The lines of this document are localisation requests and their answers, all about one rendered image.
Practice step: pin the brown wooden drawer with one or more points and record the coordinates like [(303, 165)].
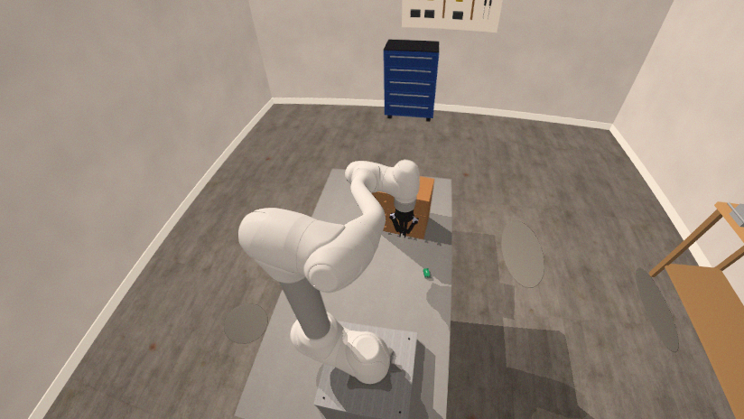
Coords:
[(388, 212), (385, 200), (420, 222), (417, 232), (420, 207), (389, 226)]

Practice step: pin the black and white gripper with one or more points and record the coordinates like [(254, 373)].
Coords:
[(403, 217)]

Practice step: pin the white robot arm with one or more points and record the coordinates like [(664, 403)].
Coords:
[(282, 242)]

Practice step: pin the brown wooden chest of drawers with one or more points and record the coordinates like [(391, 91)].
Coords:
[(425, 194)]

